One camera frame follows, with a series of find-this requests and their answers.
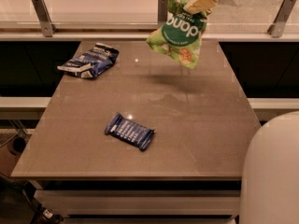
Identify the green rice chip bag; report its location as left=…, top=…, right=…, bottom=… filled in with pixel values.
left=147, top=0, right=207, bottom=69

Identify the metal railing bracket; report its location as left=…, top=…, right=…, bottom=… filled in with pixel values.
left=31, top=0, right=55, bottom=37
left=267, top=0, right=297, bottom=38
left=157, top=0, right=168, bottom=23

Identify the dark blue chip bag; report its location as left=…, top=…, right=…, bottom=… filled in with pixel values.
left=57, top=43, right=119, bottom=78

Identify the glass railing panel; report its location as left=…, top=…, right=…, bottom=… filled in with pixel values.
left=0, top=0, right=299, bottom=35

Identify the left metal railing bracket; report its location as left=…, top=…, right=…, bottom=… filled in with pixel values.
left=31, top=0, right=55, bottom=37

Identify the middle metal railing bracket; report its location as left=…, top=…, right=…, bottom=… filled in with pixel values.
left=157, top=0, right=168, bottom=23

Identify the right metal railing bracket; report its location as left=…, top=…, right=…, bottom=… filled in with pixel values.
left=267, top=0, right=297, bottom=38

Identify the blue snack bar wrapper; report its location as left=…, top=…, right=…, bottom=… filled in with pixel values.
left=105, top=113, right=154, bottom=151

